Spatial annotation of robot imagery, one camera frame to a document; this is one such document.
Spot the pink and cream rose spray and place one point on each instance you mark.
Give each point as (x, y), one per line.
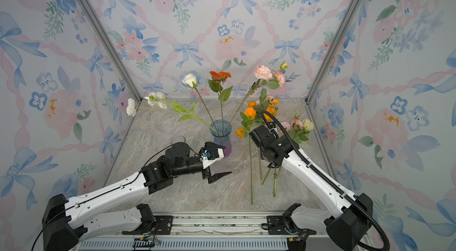
(299, 130)

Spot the blue purple glass vase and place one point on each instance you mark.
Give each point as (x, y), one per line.
(221, 130)

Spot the aluminium corner post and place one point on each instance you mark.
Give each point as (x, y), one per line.
(338, 40)
(103, 36)

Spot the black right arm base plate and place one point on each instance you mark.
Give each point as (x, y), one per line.
(281, 224)

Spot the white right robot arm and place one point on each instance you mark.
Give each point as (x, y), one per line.
(344, 218)

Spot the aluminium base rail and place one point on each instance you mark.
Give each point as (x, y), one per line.
(228, 231)

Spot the orange-red gerbera flower stem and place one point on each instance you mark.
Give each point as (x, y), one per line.
(216, 83)

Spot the pink carnation flower spray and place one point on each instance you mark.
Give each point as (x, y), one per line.
(265, 77)

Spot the white rose flower stem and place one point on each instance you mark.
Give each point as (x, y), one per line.
(191, 81)

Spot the aluminium corner post left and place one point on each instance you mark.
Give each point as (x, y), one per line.
(103, 36)

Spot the orange ranunculus flower spray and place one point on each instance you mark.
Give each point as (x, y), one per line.
(250, 118)

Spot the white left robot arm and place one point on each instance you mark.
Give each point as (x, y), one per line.
(67, 221)

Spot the aluminium corner post right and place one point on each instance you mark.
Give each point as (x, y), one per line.
(338, 40)

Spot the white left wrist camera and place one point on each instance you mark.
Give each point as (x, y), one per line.
(208, 161)

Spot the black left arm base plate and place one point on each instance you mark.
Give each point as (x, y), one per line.
(158, 225)

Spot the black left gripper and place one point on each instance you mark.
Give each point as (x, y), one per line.
(207, 173)

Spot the white lisianthus flower stem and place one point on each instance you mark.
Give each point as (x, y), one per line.
(158, 101)

